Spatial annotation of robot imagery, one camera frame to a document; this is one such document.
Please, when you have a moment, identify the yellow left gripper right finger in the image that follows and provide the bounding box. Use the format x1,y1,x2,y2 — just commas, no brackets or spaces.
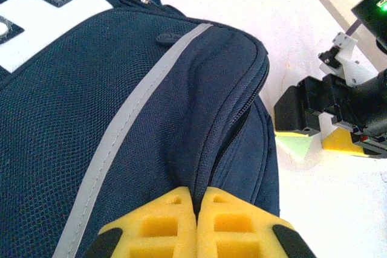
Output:
196,187,317,258

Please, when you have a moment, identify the green sticky note pad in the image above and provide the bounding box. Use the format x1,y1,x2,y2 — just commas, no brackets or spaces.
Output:
276,134,313,163

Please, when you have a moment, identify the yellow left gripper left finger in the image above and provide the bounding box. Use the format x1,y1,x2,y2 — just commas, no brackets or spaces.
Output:
86,187,198,258

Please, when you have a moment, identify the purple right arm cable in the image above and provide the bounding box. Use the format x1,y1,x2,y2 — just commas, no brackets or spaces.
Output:
344,18,363,37

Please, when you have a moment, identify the navy blue backpack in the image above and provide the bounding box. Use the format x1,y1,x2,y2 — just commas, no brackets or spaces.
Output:
0,0,281,258

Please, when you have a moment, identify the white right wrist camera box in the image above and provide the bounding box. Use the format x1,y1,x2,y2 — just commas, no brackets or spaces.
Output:
317,31,379,87

